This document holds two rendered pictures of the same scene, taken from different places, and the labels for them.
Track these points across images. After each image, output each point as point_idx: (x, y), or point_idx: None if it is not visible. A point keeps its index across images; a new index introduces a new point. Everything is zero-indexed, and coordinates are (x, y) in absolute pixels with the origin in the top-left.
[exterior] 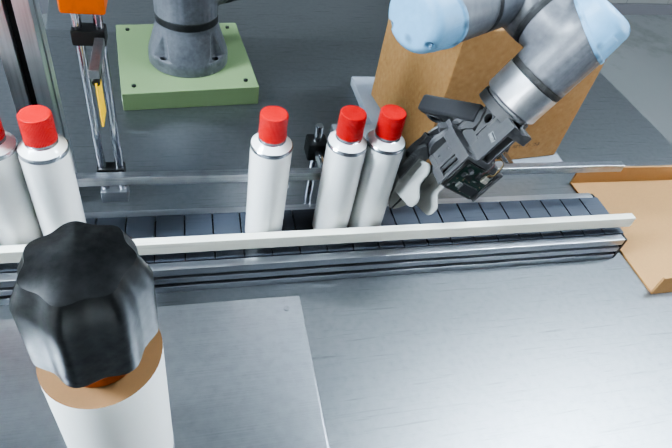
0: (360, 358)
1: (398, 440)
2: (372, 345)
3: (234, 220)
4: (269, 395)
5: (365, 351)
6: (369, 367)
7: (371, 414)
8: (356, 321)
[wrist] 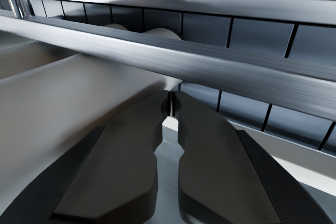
0: (162, 152)
1: (172, 198)
2: (173, 150)
3: (42, 13)
4: None
5: (167, 150)
6: (167, 160)
7: (161, 180)
8: (167, 128)
